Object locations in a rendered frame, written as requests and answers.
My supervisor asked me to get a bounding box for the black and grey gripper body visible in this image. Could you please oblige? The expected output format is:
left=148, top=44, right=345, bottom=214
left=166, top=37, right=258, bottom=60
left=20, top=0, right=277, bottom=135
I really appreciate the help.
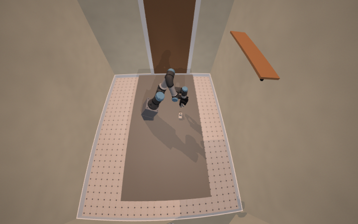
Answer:
left=180, top=97, right=188, bottom=105

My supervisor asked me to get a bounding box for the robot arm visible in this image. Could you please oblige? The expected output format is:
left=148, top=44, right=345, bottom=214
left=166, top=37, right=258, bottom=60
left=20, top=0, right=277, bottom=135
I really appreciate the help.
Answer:
left=148, top=68, right=188, bottom=110

